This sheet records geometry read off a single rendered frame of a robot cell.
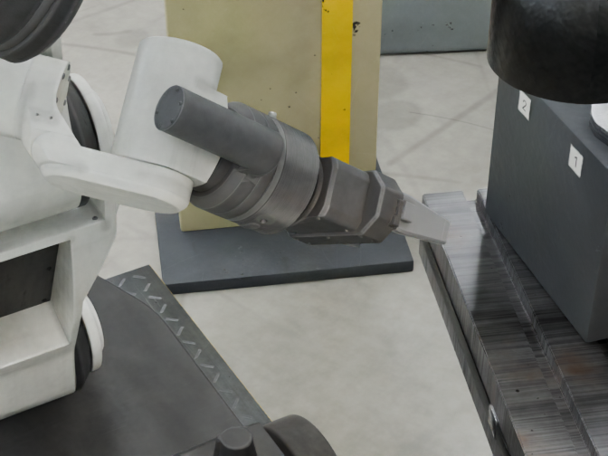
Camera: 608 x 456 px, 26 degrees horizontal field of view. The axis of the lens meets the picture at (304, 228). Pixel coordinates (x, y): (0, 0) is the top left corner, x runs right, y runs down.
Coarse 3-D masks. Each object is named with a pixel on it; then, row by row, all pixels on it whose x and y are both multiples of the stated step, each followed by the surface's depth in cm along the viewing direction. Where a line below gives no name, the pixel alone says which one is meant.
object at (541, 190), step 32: (512, 96) 125; (512, 128) 127; (544, 128) 120; (576, 128) 116; (512, 160) 128; (544, 160) 122; (576, 160) 115; (512, 192) 130; (544, 192) 123; (576, 192) 117; (512, 224) 131; (544, 224) 124; (576, 224) 118; (544, 256) 125; (576, 256) 119; (544, 288) 127; (576, 288) 120; (576, 320) 121
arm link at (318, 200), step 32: (288, 128) 102; (288, 160) 100; (320, 160) 105; (288, 192) 101; (320, 192) 104; (352, 192) 105; (384, 192) 105; (256, 224) 102; (288, 224) 103; (320, 224) 106; (352, 224) 105; (384, 224) 105
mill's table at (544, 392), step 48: (480, 192) 140; (480, 240) 134; (432, 288) 139; (480, 288) 127; (528, 288) 127; (480, 336) 122; (528, 336) 124; (576, 336) 122; (480, 384) 122; (528, 384) 117; (576, 384) 117; (528, 432) 112; (576, 432) 114
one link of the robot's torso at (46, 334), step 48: (96, 96) 127; (0, 240) 129; (48, 240) 129; (96, 240) 132; (0, 288) 138; (48, 288) 143; (0, 336) 143; (48, 336) 145; (0, 384) 145; (48, 384) 149
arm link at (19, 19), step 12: (0, 0) 69; (12, 0) 69; (24, 0) 70; (36, 0) 70; (0, 12) 70; (12, 12) 70; (24, 12) 70; (0, 24) 70; (12, 24) 70; (24, 24) 71; (0, 36) 71; (12, 36) 71
